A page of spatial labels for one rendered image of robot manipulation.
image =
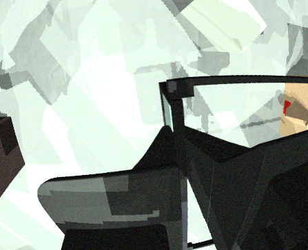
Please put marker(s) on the black glasses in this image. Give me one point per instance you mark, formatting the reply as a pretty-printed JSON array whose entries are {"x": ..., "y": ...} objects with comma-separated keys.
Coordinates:
[{"x": 173, "y": 114}]

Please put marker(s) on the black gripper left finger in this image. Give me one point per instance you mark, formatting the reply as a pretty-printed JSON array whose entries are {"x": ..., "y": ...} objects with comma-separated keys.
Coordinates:
[{"x": 147, "y": 194}]

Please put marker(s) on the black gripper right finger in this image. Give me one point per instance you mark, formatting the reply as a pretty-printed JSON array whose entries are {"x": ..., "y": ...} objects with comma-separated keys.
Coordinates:
[{"x": 229, "y": 181}]

